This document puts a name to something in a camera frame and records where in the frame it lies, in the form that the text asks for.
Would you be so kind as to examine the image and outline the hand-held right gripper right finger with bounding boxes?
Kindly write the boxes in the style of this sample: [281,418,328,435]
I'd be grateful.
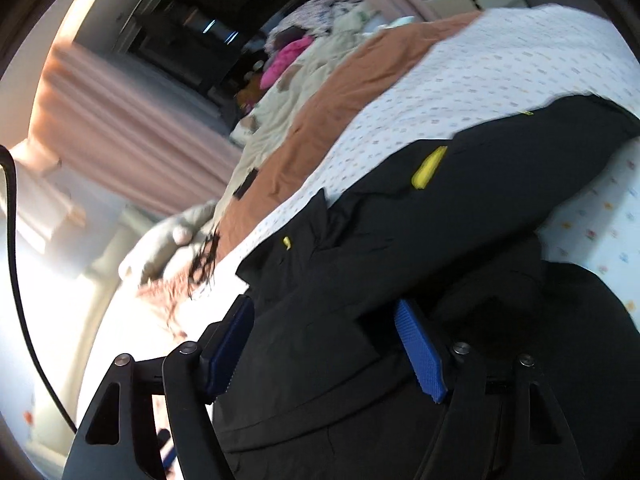
[394,299,586,480]

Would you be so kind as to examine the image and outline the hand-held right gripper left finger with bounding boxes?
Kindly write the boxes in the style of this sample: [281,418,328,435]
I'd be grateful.
[62,294,256,480]

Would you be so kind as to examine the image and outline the black jacket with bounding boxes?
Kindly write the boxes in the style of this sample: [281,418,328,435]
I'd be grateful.
[212,95,640,480]

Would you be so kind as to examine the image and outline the pile of floral clothes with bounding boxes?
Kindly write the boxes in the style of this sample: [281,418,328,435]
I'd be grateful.
[265,0,373,53]

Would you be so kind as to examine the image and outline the white plush toy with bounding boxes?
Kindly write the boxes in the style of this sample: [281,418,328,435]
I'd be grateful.
[117,200,221,286]

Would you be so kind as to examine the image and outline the brown blanket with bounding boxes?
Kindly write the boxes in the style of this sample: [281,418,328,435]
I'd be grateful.
[212,10,488,261]

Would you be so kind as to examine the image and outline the white patterned blanket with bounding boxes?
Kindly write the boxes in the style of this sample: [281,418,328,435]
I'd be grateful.
[215,4,640,311]

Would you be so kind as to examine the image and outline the pink garment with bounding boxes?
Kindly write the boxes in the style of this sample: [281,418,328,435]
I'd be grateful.
[260,35,316,88]

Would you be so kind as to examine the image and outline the black tangled cord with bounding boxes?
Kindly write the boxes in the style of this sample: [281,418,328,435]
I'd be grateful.
[186,230,223,301]

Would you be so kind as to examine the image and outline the black cable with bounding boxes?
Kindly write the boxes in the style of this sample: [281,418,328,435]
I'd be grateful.
[0,144,78,436]

